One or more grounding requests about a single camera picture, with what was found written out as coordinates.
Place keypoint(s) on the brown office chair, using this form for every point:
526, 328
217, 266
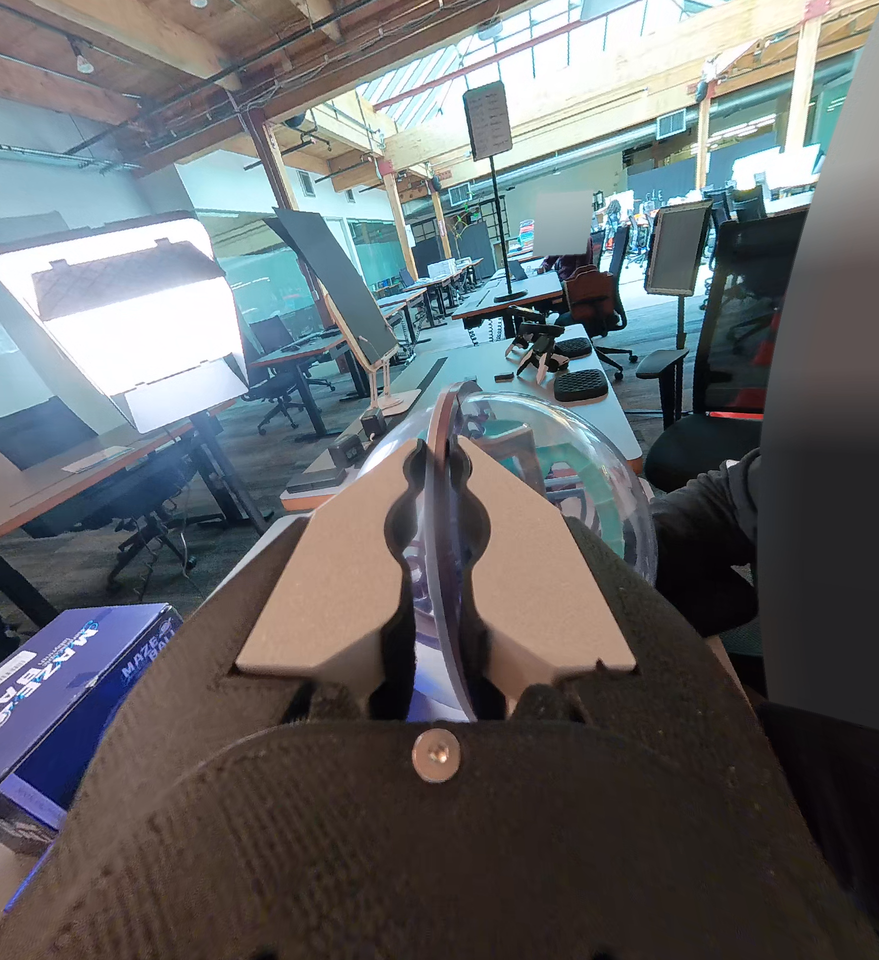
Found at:
593, 296

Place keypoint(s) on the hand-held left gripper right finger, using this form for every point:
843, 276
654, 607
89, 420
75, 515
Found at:
544, 592

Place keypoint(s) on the grey screen on stand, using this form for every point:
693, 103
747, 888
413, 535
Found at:
678, 247

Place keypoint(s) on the person's right forearm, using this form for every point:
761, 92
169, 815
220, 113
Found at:
709, 525

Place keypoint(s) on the dark blue cardboard box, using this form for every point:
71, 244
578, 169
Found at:
34, 697

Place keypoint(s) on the black dimpled wrist rest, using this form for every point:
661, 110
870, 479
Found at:
574, 348
580, 386

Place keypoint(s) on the clear maze ball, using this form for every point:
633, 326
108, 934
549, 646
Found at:
597, 480

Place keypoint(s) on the black mesh office chair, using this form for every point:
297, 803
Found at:
739, 337

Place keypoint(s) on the bright studio light panel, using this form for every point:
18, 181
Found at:
132, 337

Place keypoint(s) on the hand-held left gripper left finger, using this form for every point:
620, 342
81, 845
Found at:
327, 592

